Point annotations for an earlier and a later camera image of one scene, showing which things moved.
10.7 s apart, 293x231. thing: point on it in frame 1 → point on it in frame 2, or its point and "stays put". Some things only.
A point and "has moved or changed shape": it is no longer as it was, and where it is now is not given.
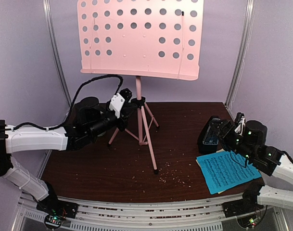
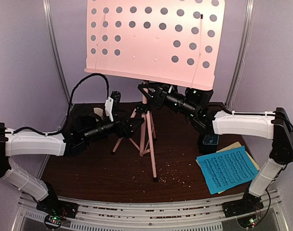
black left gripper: [125, 114] → [127, 132]
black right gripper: [223, 130] → [160, 95]
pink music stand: [137, 38] has moved or changed shape
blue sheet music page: [224, 170] stays put
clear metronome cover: [211, 137] stays put
